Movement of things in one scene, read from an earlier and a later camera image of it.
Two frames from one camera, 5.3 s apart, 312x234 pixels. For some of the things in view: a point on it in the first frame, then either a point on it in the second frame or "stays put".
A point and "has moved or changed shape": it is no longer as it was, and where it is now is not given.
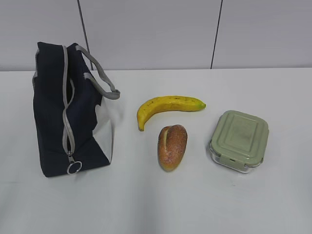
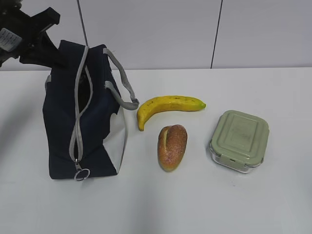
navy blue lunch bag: x=72 y=122 has moved or changed shape
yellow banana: x=173 y=103 stays put
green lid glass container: x=239 y=141 stays put
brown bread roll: x=172 y=141 stays put
